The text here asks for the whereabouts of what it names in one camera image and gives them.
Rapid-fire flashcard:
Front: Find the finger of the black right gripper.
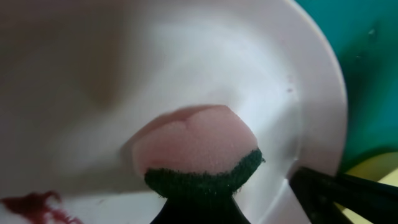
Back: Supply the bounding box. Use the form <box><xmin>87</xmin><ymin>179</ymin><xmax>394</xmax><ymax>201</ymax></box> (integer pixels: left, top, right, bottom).
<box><xmin>289</xmin><ymin>167</ymin><xmax>397</xmax><ymax>224</ymax></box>

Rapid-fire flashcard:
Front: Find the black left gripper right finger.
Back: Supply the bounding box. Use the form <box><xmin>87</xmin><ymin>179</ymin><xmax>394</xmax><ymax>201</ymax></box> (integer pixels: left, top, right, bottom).
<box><xmin>198</xmin><ymin>195</ymin><xmax>250</xmax><ymax>224</ymax></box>

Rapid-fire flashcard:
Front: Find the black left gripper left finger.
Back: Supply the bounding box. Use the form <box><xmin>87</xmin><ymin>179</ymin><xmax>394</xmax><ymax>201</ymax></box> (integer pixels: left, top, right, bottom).
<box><xmin>150</xmin><ymin>198</ymin><xmax>198</xmax><ymax>224</ymax></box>

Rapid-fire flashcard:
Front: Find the pink green sponge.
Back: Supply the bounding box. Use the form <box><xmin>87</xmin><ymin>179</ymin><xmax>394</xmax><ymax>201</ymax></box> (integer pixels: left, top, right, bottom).
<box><xmin>131</xmin><ymin>105</ymin><xmax>265</xmax><ymax>200</ymax></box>

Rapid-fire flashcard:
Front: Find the white pink plate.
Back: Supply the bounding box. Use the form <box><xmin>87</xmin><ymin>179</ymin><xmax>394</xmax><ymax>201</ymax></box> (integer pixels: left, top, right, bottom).
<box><xmin>1</xmin><ymin>1</ymin><xmax>347</xmax><ymax>223</ymax></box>

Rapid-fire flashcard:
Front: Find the blue plastic tray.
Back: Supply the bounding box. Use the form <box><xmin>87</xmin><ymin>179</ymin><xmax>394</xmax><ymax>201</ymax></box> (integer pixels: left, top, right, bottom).
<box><xmin>297</xmin><ymin>0</ymin><xmax>397</xmax><ymax>172</ymax></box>

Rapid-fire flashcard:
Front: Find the yellow green plate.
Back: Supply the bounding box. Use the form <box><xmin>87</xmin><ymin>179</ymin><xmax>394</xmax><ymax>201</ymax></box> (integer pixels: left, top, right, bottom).
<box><xmin>337</xmin><ymin>152</ymin><xmax>398</xmax><ymax>224</ymax></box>

